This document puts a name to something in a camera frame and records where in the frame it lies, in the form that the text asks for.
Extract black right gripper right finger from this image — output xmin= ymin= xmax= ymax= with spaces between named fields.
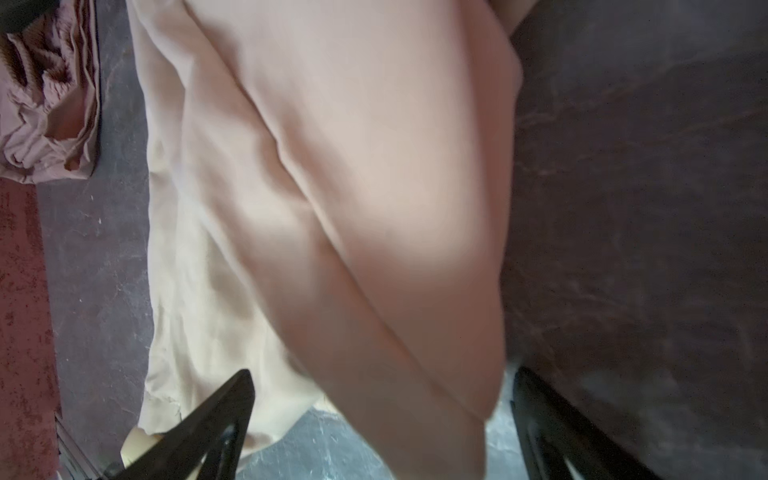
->
xmin=511 ymin=367 xmax=659 ymax=480

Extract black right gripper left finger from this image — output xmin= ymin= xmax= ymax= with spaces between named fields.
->
xmin=116 ymin=369 xmax=255 ymax=480

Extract beige shorts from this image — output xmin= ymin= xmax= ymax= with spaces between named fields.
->
xmin=127 ymin=1 xmax=532 ymax=479

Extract pink shorts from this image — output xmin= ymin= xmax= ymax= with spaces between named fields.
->
xmin=1 ymin=1 xmax=101 ymax=184

